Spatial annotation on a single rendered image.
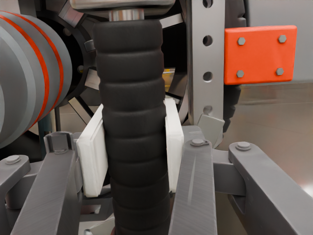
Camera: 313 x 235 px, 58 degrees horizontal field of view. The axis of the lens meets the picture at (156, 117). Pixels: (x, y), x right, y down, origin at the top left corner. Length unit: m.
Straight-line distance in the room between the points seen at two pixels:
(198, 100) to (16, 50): 0.22
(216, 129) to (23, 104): 0.24
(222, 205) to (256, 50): 1.25
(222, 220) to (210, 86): 1.15
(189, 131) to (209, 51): 0.22
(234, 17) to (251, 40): 0.09
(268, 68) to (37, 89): 0.27
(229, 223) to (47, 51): 1.25
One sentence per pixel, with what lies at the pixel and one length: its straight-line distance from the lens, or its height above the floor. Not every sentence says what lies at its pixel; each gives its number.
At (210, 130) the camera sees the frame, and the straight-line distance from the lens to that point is 0.39.
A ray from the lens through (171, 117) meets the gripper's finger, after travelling 0.15.
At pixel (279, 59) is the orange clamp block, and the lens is 0.39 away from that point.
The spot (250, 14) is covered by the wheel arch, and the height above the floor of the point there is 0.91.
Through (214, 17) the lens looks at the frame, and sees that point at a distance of 0.37.
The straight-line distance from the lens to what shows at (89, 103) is 0.82.
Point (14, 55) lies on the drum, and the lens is 0.29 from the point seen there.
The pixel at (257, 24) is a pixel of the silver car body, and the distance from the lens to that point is 0.71.
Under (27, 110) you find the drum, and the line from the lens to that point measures 0.30.
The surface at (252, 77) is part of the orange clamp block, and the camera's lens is 0.38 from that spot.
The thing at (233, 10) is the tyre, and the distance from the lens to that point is 0.46.
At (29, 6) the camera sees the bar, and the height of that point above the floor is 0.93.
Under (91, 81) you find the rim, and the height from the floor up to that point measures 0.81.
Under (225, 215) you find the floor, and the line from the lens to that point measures 1.50.
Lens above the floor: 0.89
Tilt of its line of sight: 18 degrees down
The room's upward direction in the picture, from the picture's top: 3 degrees counter-clockwise
